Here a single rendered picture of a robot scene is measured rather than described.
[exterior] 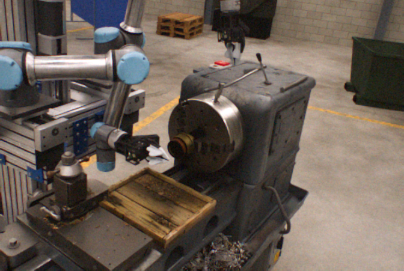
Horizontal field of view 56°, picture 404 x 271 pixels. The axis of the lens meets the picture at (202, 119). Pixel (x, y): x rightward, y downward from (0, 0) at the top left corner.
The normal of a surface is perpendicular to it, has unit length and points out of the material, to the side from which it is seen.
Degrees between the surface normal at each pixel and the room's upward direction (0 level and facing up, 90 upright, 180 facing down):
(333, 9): 90
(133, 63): 90
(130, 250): 0
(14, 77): 91
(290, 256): 0
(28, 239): 0
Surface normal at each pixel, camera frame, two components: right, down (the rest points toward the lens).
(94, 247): 0.11, -0.92
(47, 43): -0.48, 0.29
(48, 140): 0.87, 0.27
